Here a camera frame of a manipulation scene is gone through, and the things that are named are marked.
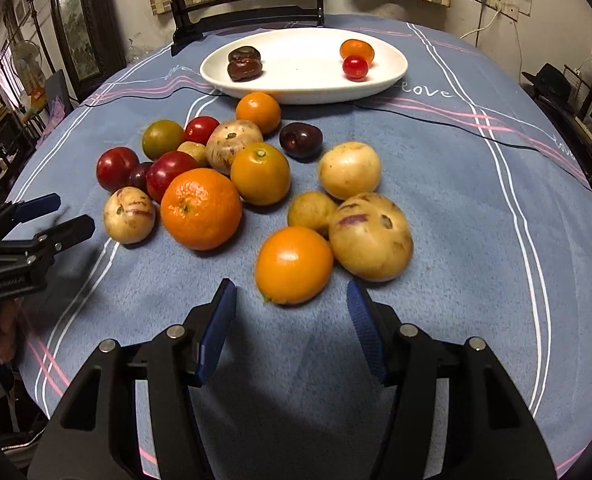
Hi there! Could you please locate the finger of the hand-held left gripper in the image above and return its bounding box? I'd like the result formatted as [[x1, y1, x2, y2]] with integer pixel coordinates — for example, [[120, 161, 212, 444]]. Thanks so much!
[[0, 214, 96, 267], [0, 193, 61, 241]]

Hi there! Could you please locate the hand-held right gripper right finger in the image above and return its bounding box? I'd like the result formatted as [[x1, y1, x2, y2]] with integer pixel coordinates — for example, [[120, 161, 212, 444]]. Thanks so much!
[[346, 280, 559, 480]]

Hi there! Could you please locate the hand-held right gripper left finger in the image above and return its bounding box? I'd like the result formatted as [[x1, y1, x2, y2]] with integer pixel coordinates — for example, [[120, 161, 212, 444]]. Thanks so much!
[[26, 279, 238, 480]]

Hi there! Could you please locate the small striped pepino melon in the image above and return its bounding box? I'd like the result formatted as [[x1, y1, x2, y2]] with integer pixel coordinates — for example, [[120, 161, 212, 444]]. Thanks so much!
[[103, 186, 156, 245]]

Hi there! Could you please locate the small dark plum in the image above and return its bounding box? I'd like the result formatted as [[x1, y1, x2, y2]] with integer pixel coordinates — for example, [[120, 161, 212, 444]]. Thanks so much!
[[127, 161, 154, 191]]

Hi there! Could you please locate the large purple-marked pepino melon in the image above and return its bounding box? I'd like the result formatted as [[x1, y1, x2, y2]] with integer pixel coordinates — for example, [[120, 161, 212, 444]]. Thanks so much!
[[328, 192, 415, 283]]

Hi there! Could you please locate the smooth orange tomato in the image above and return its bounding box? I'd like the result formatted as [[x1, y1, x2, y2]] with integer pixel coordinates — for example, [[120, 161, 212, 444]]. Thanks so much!
[[254, 226, 335, 307]]

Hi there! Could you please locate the large red tomato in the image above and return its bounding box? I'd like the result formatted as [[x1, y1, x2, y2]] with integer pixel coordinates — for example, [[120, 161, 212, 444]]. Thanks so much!
[[146, 150, 201, 204]]

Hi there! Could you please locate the large mandarin orange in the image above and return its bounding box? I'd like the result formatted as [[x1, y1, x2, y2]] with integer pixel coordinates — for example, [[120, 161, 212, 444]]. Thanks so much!
[[160, 167, 244, 252]]

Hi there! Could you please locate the greenish orange citrus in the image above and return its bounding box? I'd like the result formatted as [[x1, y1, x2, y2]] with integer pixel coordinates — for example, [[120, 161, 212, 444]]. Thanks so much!
[[141, 119, 185, 160]]

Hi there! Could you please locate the small yellow fruit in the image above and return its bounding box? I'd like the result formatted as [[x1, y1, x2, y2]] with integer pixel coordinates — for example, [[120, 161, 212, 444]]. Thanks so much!
[[177, 140, 210, 168], [287, 190, 339, 237]]

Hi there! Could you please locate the orange tomato with green stem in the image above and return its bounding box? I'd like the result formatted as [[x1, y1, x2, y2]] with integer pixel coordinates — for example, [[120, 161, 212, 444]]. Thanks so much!
[[230, 142, 292, 207]]

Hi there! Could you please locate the yellow round potato fruit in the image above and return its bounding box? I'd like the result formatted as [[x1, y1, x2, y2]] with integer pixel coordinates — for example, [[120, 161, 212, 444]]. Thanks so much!
[[318, 141, 382, 201]]

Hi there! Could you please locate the white oval plate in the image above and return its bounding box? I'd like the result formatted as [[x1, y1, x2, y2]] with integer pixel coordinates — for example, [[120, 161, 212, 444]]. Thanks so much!
[[199, 28, 408, 106]]

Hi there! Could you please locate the person's left hand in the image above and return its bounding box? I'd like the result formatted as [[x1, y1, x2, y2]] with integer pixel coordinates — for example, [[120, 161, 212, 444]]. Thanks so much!
[[0, 300, 22, 366]]

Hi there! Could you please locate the blue striped tablecloth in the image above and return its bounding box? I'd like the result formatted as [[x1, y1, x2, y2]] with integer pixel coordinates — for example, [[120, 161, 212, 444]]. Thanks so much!
[[6, 14, 592, 480]]

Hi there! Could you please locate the white electric fan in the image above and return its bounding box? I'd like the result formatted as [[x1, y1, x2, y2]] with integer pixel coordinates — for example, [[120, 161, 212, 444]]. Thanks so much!
[[11, 40, 44, 78]]

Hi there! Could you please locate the red cherry tomato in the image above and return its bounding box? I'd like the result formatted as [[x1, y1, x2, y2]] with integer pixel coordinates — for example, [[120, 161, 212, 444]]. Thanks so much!
[[184, 115, 221, 146], [342, 55, 369, 82]]

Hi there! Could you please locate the brown-speckled pepino melon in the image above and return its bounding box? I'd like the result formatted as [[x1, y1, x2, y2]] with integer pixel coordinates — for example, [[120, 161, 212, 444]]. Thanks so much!
[[205, 119, 265, 176]]

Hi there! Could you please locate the dark wooden framed picture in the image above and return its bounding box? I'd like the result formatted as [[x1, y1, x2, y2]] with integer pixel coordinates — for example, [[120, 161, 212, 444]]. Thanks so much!
[[46, 0, 127, 98]]

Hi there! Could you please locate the dark purple plum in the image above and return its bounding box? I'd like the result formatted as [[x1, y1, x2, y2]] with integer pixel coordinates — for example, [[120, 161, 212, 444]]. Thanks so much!
[[279, 122, 324, 160]]

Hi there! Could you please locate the round orange citrus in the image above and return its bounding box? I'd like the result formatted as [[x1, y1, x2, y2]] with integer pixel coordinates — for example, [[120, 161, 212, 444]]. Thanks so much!
[[235, 91, 282, 135]]

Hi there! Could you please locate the black round screen stand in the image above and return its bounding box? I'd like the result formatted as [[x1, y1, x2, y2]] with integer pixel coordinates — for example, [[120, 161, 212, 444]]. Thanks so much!
[[167, 0, 325, 57]]

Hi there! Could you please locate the small orange citrus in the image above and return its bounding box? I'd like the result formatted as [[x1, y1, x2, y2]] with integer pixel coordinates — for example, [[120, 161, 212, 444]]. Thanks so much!
[[339, 39, 375, 65]]

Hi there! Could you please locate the black hat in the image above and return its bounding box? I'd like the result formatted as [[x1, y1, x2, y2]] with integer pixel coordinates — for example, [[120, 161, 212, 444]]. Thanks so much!
[[521, 63, 577, 106]]

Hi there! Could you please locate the white power strip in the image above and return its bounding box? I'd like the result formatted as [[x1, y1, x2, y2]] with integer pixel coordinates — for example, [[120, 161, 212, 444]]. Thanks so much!
[[478, 0, 520, 22]]

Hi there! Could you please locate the black cable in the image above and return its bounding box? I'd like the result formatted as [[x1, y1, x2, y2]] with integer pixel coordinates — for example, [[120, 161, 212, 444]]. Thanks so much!
[[78, 87, 592, 192]]

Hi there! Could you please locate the white power cable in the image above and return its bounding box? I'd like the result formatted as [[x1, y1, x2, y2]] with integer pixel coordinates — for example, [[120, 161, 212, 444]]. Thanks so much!
[[458, 0, 502, 48]]

